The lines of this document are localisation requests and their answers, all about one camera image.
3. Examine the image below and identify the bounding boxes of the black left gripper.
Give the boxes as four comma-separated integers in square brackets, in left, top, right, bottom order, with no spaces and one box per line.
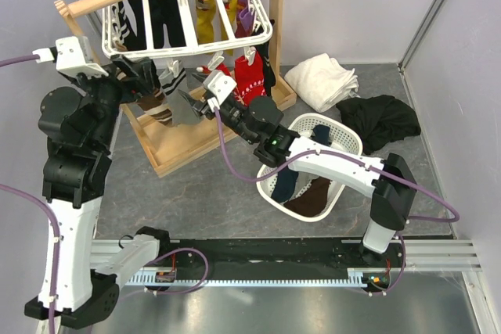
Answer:
[68,52,154,149]

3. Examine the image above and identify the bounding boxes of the red patterned Christmas sock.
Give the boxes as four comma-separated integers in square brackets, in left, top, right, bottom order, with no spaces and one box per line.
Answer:
[234,53,266,106]

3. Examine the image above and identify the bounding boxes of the grey sock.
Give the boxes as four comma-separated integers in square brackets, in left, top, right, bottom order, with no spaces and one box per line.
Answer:
[159,66,201,126]

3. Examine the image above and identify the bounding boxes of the white plastic clip hanger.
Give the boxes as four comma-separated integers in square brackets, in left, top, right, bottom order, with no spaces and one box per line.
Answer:
[102,0,273,70]

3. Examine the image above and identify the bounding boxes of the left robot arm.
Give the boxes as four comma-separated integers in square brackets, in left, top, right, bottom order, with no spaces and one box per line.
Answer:
[24,56,172,329]

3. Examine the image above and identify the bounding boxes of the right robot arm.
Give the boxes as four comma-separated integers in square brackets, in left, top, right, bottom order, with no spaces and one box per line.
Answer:
[181,92,416,267]

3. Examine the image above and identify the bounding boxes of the wooden drying rack stand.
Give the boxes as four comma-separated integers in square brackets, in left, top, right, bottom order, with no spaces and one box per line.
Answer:
[54,0,297,178]

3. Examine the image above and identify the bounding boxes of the brown striped sock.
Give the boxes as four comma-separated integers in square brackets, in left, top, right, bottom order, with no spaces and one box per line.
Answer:
[134,86,172,127]

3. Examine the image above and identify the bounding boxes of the black sock white stripes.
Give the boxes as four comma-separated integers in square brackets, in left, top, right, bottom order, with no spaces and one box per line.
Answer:
[117,0,146,51]

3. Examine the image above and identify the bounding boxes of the plain black sock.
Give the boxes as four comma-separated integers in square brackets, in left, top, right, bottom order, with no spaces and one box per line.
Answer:
[149,0,186,48]

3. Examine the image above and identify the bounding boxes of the purple striped sock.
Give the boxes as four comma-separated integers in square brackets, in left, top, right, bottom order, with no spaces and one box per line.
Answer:
[235,0,255,38]

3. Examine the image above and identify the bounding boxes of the navy blue sock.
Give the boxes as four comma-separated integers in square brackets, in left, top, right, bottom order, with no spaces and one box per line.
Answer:
[310,124,330,146]
[271,168,298,203]

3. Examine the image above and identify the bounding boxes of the folded white towel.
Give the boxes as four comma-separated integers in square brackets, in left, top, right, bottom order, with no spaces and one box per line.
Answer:
[284,53,359,113]

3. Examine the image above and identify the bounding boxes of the yellow reindeer sock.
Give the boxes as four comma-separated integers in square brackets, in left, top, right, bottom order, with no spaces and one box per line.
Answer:
[195,0,238,45]

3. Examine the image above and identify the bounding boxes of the white perforated laundry basket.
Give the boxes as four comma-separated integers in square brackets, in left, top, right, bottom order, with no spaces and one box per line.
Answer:
[256,113,362,222]

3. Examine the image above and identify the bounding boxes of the brown sock in basket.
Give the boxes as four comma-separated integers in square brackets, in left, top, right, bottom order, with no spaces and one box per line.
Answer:
[283,178,330,217]

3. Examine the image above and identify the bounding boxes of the crumpled black cloth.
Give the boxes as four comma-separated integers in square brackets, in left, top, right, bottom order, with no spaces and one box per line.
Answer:
[336,95,421,155]

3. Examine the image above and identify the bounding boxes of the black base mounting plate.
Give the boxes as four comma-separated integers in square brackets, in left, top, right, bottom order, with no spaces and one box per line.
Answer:
[148,238,405,292]

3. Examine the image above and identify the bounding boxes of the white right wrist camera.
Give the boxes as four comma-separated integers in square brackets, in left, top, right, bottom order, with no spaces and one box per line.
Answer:
[203,70,236,112]

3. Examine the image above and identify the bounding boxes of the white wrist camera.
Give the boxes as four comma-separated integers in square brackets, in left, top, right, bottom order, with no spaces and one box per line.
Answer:
[203,70,236,112]
[56,36,109,78]

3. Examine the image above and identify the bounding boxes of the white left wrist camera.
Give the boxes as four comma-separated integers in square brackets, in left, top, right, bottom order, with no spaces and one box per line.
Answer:
[56,36,109,78]

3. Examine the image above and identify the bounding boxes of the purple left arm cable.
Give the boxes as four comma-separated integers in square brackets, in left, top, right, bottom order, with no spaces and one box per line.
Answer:
[0,54,62,334]

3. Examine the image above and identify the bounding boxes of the aluminium rail frame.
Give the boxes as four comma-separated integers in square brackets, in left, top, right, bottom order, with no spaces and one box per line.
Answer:
[38,236,486,334]

